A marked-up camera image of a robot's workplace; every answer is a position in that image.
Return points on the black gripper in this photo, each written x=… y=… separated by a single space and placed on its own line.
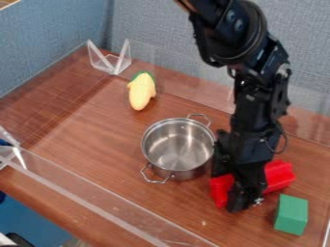
x=242 y=151

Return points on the red plastic block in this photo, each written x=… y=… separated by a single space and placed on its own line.
x=280 y=176

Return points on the stainless steel pot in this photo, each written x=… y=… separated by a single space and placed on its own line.
x=178 y=146

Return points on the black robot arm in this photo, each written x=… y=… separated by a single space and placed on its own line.
x=234 y=40

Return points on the green foam block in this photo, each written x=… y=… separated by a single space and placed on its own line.
x=292 y=214

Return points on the clear acrylic front barrier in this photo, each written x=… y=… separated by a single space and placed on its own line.
x=46 y=176

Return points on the clear acrylic barrier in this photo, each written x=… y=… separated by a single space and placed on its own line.
x=46 y=176
x=185 y=76

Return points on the clear acrylic back barrier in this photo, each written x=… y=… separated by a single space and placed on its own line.
x=185 y=76

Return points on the yellow toy corn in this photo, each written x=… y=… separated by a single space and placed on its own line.
x=142 y=90

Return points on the clear acrylic corner bracket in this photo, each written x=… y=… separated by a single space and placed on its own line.
x=110 y=63

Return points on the clear acrylic left bracket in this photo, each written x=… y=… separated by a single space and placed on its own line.
x=10 y=149

